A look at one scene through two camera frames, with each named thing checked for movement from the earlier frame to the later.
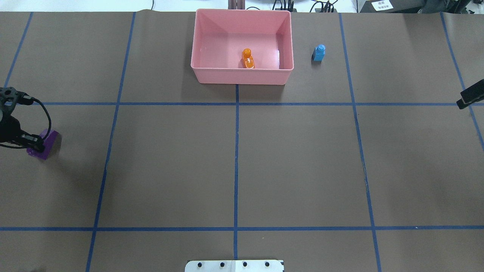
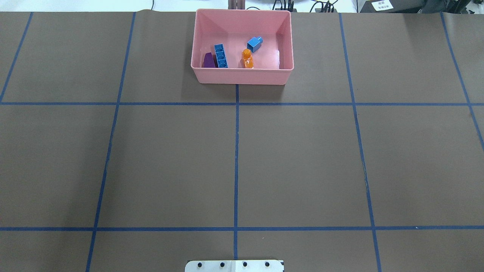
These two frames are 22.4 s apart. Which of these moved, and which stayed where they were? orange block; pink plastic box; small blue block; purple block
Moved: small blue block; purple block
Stayed: orange block; pink plastic box
